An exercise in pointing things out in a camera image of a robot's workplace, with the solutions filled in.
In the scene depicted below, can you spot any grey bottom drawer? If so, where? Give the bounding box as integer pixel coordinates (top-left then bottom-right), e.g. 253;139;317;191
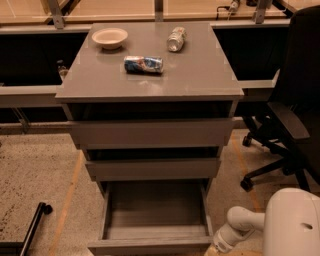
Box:
88;180;213;256

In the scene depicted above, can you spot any grey drawer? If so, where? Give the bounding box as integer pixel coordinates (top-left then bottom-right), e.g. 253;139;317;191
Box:
86;158;220;181
71;118;233;149
88;180;213;256

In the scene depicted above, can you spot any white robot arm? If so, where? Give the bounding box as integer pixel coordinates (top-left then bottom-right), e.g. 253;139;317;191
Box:
211;188;320;256

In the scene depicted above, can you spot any grey middle drawer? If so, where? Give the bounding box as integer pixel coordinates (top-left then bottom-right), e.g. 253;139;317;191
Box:
86;158;220;181

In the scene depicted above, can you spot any grey top drawer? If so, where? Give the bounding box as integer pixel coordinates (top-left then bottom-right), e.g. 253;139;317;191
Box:
71;118;233;149

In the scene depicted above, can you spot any grey drawer cabinet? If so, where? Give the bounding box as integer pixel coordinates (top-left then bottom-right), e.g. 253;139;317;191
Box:
55;21;245;188

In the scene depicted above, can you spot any black office chair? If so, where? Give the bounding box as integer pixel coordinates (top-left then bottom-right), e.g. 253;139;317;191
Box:
241;5;320;191

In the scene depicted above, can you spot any black wheeled stand base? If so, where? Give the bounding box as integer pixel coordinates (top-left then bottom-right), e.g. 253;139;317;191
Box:
0;202;53;256

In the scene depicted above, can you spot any blue crushed soda can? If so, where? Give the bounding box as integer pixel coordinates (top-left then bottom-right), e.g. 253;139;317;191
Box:
124;56;163;74

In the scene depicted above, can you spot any clear plastic bottle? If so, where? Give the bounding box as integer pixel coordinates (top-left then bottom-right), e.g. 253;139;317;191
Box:
167;27;187;52

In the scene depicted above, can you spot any white paper bowl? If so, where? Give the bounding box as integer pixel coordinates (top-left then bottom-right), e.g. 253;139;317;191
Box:
92;28;128;50

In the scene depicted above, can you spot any long grey desk frame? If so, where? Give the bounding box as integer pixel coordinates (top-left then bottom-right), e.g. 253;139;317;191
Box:
0;20;289;123

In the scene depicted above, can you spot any black cable with plug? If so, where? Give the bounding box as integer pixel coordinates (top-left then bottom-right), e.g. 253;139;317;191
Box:
215;0;242;20

